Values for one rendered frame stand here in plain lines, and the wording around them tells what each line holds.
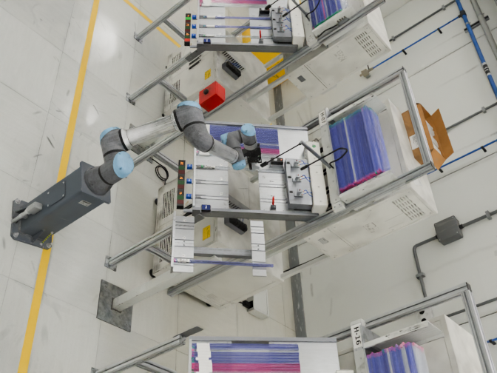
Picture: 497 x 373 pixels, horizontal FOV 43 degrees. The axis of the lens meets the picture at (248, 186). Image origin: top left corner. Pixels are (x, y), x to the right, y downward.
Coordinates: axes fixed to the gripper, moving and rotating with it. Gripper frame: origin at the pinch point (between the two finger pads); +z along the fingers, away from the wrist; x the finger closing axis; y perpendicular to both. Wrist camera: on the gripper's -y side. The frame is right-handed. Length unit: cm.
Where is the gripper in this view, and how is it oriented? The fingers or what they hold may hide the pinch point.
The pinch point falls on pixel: (251, 169)
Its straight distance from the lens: 367.8
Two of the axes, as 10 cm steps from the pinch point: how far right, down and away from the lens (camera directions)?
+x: -0.4, -7.8, 6.3
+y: 9.9, -1.0, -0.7
